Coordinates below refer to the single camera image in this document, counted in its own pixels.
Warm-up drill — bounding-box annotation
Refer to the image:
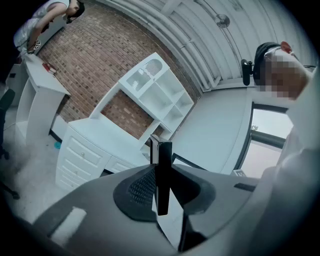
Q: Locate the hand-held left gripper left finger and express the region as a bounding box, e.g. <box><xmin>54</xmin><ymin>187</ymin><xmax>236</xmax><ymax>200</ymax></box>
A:
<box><xmin>32</xmin><ymin>164</ymin><xmax>177</xmax><ymax>256</ymax></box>

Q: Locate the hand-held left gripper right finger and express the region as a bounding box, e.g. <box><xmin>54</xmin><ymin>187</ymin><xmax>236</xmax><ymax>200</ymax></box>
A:
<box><xmin>172</xmin><ymin>163</ymin><xmax>261</xmax><ymax>241</ymax></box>

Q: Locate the white table top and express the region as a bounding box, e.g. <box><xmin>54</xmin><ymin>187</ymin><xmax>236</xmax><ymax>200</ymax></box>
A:
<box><xmin>55</xmin><ymin>117</ymin><xmax>176</xmax><ymax>192</ymax></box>

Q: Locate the person's white t-shirt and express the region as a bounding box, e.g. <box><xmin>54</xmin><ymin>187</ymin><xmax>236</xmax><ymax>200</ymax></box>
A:
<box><xmin>249</xmin><ymin>67</ymin><xmax>320</xmax><ymax>256</ymax></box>

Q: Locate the black-framed window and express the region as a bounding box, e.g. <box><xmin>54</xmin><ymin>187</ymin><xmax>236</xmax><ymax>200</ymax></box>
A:
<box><xmin>237</xmin><ymin>101</ymin><xmax>295</xmax><ymax>179</ymax></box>

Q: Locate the person's head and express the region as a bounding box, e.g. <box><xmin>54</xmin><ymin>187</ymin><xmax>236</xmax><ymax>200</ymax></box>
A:
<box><xmin>259</xmin><ymin>48</ymin><xmax>311</xmax><ymax>101</ymax></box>

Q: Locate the red hair clip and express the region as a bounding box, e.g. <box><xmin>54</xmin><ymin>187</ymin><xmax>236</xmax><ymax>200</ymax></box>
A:
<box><xmin>280</xmin><ymin>40</ymin><xmax>293</xmax><ymax>54</ymax></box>

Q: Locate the white side table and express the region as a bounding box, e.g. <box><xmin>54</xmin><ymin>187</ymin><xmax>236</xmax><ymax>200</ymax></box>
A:
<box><xmin>14</xmin><ymin>53</ymin><xmax>71</xmax><ymax>147</ymax></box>

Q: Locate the red book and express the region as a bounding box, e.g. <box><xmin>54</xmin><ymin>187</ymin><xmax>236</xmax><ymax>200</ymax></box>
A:
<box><xmin>41</xmin><ymin>62</ymin><xmax>58</xmax><ymax>75</ymax></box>

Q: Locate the round ceiling fixture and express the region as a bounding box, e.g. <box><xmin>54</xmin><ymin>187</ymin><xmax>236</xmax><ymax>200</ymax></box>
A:
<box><xmin>215</xmin><ymin>13</ymin><xmax>231</xmax><ymax>29</ymax></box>

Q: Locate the black head camera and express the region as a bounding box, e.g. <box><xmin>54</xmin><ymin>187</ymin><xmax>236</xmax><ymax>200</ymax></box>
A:
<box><xmin>240</xmin><ymin>58</ymin><xmax>254</xmax><ymax>87</ymax></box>

